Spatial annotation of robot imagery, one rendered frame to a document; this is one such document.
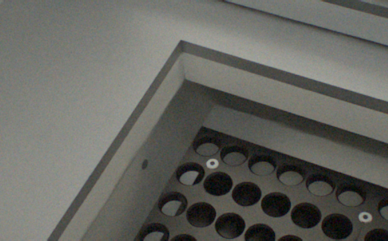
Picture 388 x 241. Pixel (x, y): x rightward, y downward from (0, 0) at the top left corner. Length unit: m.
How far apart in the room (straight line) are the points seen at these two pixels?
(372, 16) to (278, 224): 0.10
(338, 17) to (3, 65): 0.15
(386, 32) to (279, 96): 0.05
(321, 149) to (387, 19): 0.13
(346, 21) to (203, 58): 0.07
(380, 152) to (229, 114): 0.09
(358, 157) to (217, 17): 0.13
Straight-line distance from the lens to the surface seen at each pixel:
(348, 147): 0.48
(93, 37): 0.39
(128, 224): 0.43
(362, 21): 0.37
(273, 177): 0.39
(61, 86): 0.37
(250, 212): 0.37
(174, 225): 0.37
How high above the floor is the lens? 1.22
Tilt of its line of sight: 51 degrees down
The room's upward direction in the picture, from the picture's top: 7 degrees counter-clockwise
